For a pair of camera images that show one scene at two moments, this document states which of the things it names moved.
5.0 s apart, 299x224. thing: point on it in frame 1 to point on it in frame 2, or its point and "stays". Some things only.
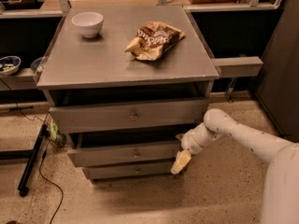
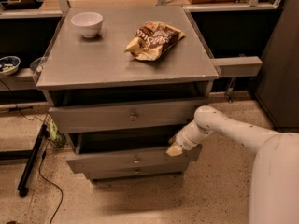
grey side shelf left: [23, 79] stays
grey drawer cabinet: [125, 83] stays
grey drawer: [122, 149] stays
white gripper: [189, 143] to [183, 140]
